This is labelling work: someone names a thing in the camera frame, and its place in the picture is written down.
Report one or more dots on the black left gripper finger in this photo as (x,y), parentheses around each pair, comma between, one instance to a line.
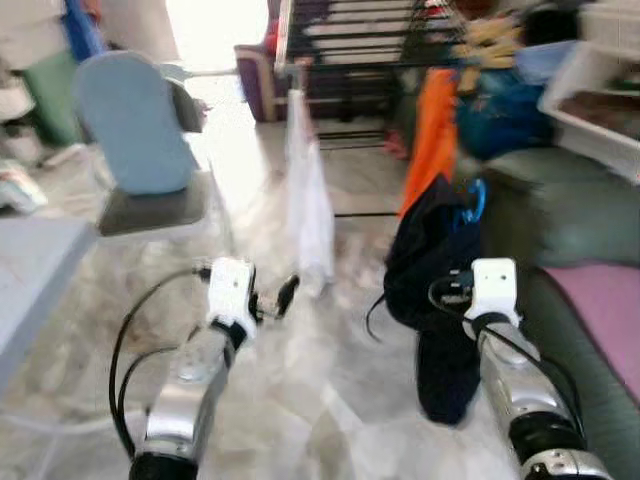
(288,294)

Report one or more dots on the navy blue garment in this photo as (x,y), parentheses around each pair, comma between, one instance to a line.
(420,260)

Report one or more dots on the blue plastic hanger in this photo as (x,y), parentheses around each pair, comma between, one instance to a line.
(481,200)

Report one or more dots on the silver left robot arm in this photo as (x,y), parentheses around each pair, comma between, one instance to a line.
(190,385)

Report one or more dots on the white shirt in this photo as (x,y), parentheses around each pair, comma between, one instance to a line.
(308,200)

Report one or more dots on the green leather sofa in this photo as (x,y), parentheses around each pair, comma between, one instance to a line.
(580,220)

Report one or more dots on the pink mat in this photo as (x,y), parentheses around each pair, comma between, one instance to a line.
(610,310)

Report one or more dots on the orange shirt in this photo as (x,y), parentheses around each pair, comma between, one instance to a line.
(432,130)

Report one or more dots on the purple armchair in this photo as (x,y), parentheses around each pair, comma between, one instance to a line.
(262,90)

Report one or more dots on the light blue cushion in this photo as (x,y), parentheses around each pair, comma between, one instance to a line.
(130,120)

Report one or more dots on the white plastic storage bin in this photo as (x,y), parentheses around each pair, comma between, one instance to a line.
(565,85)

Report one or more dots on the light blue garment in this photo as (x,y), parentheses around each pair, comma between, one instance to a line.
(545,62)

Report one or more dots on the beige yellow garment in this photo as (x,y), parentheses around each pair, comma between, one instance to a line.
(490,45)

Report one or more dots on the white blue tissue pack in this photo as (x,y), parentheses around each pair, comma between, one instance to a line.
(18,190)

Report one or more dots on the black cloth bundle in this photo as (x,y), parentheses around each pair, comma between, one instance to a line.
(550,25)

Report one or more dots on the black metal drying rack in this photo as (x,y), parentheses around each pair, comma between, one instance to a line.
(360,20)

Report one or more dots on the green storage box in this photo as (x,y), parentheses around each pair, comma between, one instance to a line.
(50,100)

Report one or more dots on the blue hanging towel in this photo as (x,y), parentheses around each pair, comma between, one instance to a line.
(82,30)

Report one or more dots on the white storage box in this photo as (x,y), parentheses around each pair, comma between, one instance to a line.
(30,30)

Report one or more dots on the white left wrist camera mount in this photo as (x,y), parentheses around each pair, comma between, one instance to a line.
(230,290)

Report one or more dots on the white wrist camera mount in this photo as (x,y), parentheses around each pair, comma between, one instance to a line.
(493,285)
(230,290)

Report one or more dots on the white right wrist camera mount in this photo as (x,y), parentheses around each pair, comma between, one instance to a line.
(493,285)

